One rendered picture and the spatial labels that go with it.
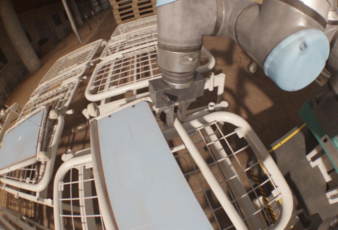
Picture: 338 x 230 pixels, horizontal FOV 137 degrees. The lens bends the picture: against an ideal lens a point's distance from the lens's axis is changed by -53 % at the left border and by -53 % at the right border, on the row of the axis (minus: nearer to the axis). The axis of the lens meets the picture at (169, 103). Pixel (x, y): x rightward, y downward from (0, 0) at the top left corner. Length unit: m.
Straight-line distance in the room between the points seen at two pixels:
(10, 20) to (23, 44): 1.07
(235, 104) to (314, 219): 1.18
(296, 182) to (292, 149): 0.18
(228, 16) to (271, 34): 0.11
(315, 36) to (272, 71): 0.07
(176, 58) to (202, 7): 0.10
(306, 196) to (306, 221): 0.56
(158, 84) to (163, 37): 0.11
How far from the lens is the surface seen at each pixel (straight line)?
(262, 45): 0.18
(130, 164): 0.38
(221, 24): 0.26
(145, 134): 0.40
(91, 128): 0.51
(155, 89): 0.30
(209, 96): 1.35
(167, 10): 0.24
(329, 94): 0.48
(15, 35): 6.11
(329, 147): 0.53
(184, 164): 1.00
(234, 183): 0.53
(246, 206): 0.53
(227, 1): 0.27
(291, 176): 0.79
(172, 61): 0.26
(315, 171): 0.91
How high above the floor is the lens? 0.95
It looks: 46 degrees down
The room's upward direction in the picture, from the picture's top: 14 degrees counter-clockwise
